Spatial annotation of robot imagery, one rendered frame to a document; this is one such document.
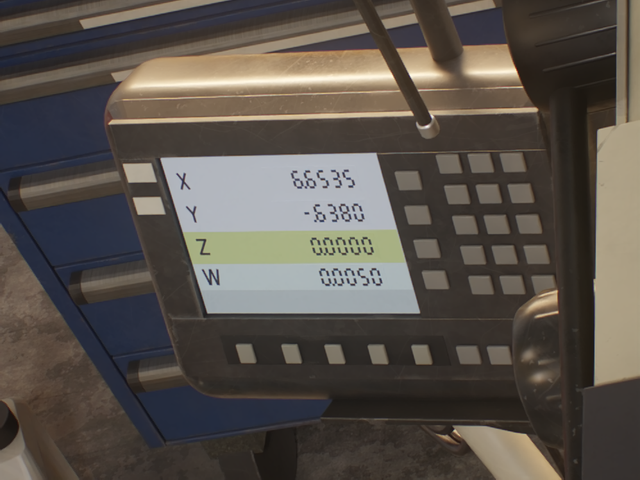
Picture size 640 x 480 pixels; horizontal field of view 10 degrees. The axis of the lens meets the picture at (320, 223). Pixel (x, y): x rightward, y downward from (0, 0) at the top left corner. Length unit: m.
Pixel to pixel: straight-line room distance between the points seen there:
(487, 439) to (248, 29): 0.87
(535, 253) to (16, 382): 1.97
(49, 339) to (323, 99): 1.94
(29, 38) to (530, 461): 0.96
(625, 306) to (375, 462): 2.63
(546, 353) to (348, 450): 2.42
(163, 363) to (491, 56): 1.44
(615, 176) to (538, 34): 0.17
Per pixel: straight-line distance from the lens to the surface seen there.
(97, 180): 3.41
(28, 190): 3.44
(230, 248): 2.32
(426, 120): 1.61
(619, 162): 1.27
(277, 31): 3.23
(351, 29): 3.21
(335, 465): 3.86
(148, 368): 3.62
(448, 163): 2.21
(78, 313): 3.60
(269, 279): 2.32
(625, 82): 1.33
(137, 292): 3.52
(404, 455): 3.83
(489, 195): 2.21
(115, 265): 3.53
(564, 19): 1.42
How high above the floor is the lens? 2.74
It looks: 42 degrees down
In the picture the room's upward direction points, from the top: 30 degrees counter-clockwise
